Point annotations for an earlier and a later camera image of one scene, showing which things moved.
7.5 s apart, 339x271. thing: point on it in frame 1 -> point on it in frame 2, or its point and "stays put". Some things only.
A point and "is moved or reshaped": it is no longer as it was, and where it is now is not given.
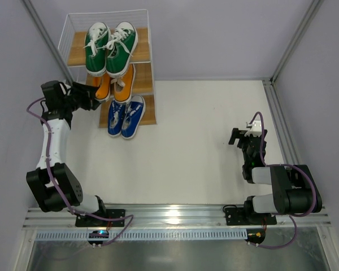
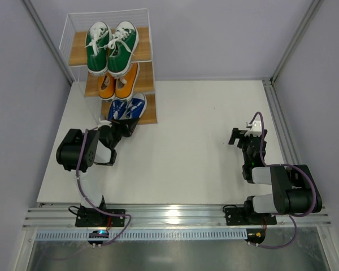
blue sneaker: x=116 y=117 stays put
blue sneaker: x=134 y=114 stays put
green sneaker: x=121 y=47 stays put
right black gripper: x=243 y=138 stays put
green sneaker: x=97 y=42 stays put
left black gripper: x=81 y=96 -> x=121 y=128
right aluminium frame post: x=315 y=8 stays put
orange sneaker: x=124 y=88 is moved or reshaped
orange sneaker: x=103 y=92 is moved or reshaped
